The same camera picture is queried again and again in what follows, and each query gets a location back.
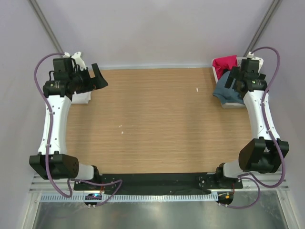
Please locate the blue-grey t-shirt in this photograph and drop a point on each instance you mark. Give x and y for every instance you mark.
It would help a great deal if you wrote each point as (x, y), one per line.
(226, 95)

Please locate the white slotted cable duct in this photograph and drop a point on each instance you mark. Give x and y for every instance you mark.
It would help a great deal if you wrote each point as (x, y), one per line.
(93, 197)

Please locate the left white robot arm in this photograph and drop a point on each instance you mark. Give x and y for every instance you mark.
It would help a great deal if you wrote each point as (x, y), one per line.
(52, 159)

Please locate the folded white t-shirt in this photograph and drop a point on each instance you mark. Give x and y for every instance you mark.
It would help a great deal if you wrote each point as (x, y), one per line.
(82, 98)

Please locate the red t-shirt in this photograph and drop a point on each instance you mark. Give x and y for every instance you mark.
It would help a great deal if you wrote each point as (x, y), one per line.
(224, 63)

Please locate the aluminium corner post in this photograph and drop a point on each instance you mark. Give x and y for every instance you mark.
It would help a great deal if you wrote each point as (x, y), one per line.
(275, 4)
(44, 23)

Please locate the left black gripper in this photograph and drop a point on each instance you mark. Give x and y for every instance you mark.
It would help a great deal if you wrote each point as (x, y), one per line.
(97, 82)

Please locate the white plastic laundry basket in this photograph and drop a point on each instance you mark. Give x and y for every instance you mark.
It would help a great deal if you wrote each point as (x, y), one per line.
(238, 61)

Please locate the right aluminium corner post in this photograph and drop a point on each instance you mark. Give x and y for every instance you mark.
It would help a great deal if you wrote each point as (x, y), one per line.
(275, 4)

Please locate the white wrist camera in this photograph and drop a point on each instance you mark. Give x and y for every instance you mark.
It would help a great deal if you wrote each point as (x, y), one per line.
(77, 61)
(250, 55)

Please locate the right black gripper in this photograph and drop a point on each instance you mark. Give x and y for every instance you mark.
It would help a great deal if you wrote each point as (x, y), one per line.
(230, 79)

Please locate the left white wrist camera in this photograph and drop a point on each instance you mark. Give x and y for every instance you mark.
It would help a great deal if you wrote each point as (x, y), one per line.
(77, 61)

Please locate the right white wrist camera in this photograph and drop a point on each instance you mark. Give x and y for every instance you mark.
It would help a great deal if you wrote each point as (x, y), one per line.
(250, 55)

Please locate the left aluminium corner post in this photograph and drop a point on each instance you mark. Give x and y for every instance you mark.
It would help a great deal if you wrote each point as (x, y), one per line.
(44, 23)

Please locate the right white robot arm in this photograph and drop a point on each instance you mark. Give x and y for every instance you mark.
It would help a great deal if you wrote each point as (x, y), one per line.
(266, 151)

